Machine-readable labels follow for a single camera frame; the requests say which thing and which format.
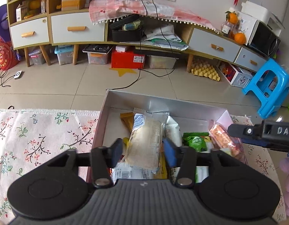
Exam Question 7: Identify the wooden tv cabinet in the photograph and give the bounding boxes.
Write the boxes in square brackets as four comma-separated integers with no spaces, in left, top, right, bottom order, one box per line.
[7,0,266,72]

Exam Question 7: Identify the white red small packet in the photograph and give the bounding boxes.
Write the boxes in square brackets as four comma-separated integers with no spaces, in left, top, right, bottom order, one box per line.
[111,162,154,183]

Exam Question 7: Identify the black open case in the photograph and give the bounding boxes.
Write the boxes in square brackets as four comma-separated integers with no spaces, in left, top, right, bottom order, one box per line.
[108,14,143,42]

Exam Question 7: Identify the clear bin under cabinet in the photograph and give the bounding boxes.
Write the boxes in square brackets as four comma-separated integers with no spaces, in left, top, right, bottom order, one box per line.
[82,44,113,65]

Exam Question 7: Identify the clear white bread packet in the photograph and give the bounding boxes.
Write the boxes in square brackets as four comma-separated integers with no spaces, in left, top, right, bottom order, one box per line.
[125,108,169,174]

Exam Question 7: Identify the purple hat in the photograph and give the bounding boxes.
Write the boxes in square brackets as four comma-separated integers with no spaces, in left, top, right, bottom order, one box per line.
[0,4,11,42]

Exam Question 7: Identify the clear storage bin blue lid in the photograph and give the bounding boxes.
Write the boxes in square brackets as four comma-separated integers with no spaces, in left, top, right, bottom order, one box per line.
[55,45,74,66]

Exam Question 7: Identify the orange fruit upper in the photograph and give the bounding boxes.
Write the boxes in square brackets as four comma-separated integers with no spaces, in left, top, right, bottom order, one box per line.
[225,11,238,25]

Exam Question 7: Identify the red lantern bag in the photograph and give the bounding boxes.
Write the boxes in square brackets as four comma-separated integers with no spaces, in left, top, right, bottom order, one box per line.
[0,37,19,71]

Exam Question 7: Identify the yellow egg tray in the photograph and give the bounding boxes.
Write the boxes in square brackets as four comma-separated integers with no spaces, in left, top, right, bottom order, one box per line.
[191,58,220,82]

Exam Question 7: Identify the gold brown bar packet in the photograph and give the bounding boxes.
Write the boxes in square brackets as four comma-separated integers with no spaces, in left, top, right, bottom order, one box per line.
[120,112,134,133]

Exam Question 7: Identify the floral table cloth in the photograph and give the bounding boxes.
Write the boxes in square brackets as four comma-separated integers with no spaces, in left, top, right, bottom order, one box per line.
[0,109,282,224]

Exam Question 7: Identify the red shoe box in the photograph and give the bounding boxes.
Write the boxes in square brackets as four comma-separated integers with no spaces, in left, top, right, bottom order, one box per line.
[111,49,145,69]

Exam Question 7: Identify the orange fruit lower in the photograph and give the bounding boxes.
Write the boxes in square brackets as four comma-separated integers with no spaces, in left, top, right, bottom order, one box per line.
[234,33,247,45]

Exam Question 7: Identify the right hand purple glove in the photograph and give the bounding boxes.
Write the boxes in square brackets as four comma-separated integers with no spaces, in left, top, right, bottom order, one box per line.
[279,156,289,217]

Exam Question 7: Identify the black power cable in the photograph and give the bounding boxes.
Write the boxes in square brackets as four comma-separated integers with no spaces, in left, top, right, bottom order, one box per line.
[105,0,183,92]

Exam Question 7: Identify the green chips packet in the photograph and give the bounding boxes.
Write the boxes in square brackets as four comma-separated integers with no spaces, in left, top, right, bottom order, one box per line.
[182,132,211,152]

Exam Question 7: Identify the black microwave oven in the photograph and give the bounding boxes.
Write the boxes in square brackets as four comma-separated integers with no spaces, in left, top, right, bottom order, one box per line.
[238,1,284,58]

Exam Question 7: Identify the pink cardboard box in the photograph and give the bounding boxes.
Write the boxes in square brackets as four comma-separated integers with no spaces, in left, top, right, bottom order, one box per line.
[86,89,249,185]

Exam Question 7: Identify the silver cracker packet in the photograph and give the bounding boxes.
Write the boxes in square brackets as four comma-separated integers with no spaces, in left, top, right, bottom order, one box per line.
[165,116,183,147]

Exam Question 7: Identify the yellow snack packet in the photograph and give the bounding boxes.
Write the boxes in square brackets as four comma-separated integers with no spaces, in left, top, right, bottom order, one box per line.
[122,136,167,179]

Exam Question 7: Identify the orange fruit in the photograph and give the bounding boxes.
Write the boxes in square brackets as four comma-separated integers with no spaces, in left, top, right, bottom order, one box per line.
[234,33,247,45]
[225,11,238,25]

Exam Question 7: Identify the blue plastic stool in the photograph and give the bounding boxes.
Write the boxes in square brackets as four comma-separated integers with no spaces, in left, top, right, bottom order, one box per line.
[242,58,289,119]

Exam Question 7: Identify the pink rice cracker packet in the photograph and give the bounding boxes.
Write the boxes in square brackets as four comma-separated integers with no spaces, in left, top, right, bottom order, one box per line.
[209,120,247,164]

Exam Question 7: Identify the white patterned storage box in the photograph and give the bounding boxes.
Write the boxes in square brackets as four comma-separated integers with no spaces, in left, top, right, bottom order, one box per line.
[217,61,253,88]

